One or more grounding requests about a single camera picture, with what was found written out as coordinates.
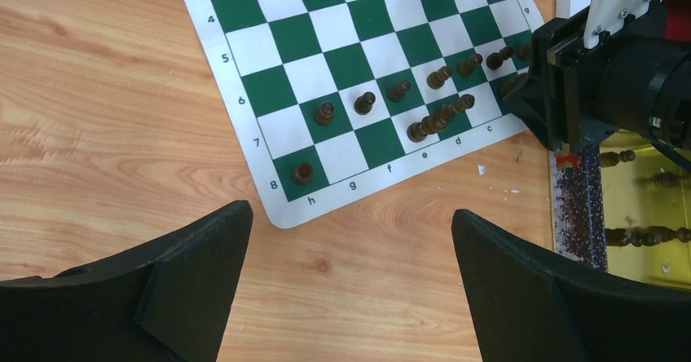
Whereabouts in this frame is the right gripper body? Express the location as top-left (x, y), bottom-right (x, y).
top-left (531, 0), bottom-right (690, 150)

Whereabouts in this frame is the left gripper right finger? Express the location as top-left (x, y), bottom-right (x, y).
top-left (452, 209), bottom-right (690, 361)

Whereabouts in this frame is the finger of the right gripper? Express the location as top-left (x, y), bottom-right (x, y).
top-left (502, 73), bottom-right (551, 149)

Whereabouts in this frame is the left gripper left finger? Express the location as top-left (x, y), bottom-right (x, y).
top-left (1, 201), bottom-right (253, 361)

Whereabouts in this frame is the dark king piece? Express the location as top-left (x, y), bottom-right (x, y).
top-left (427, 94), bottom-right (475, 134)

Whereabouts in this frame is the dark chess pawn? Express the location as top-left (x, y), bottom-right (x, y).
top-left (386, 79), bottom-right (412, 103)
top-left (486, 46), bottom-right (514, 70)
top-left (456, 53), bottom-right (483, 77)
top-left (314, 102), bottom-right (335, 126)
top-left (427, 65), bottom-right (453, 90)

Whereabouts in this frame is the yellow metal tin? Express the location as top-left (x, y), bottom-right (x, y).
top-left (548, 130), bottom-right (690, 289)

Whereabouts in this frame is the dark queen piece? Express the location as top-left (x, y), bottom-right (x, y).
top-left (407, 112), bottom-right (453, 143)

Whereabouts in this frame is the dark rook piece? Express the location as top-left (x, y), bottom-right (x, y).
top-left (291, 162), bottom-right (314, 187)

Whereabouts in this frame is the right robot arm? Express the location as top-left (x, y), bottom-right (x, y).
top-left (502, 0), bottom-right (690, 151)

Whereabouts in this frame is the green white chess mat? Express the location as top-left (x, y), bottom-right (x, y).
top-left (183, 0), bottom-right (543, 229)

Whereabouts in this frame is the dark pawn in tin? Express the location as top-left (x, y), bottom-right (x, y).
top-left (497, 73), bottom-right (528, 99)

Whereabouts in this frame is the dark rook in tin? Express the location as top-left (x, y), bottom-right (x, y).
top-left (600, 150), bottom-right (636, 168)

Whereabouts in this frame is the dark knight in tin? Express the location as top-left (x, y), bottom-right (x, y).
top-left (647, 172), bottom-right (690, 188)

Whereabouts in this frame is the dark bishop in tin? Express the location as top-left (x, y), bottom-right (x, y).
top-left (605, 226), bottom-right (690, 247)

